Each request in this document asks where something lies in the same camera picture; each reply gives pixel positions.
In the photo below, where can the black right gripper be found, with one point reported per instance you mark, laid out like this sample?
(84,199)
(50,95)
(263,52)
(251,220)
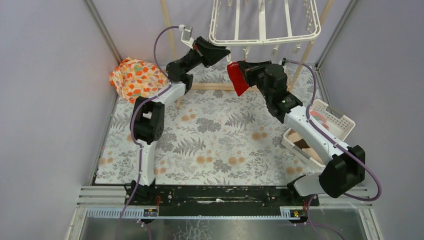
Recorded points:
(251,69)

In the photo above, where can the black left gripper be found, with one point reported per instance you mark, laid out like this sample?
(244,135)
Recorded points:
(204,52)

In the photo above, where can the red sock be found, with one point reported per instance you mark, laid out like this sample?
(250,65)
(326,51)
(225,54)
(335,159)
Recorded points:
(236,74)

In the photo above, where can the white clip sock hanger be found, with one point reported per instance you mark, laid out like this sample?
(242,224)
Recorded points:
(282,27)

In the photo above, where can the white perforated plastic basket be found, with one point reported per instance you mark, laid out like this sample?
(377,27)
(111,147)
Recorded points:
(340,127)

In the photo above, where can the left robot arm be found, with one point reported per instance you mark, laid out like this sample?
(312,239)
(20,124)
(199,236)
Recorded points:
(148,116)

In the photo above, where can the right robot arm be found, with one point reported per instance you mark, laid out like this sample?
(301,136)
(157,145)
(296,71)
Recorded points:
(344,165)

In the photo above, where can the wooden drying rack stand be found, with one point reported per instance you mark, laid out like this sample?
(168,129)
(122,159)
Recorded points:
(229,86)

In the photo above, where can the beige sock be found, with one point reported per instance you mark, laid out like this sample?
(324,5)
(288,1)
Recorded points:
(307,155)

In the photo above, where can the floral patterned table mat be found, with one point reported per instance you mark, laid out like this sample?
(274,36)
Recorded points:
(214,138)

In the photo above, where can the pink green patterned sock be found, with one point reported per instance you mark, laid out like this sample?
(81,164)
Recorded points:
(320,117)

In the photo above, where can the orange floral cloth bundle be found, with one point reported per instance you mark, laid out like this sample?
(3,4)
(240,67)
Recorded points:
(134,78)

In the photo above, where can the brown ribbed sock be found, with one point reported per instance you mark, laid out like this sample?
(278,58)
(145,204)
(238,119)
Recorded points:
(302,144)

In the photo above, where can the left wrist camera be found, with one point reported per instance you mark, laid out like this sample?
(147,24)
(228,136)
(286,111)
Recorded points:
(186,35)

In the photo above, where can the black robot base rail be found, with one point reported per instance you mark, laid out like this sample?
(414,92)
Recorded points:
(228,198)

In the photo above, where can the white slotted cable duct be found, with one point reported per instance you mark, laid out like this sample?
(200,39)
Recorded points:
(279,213)

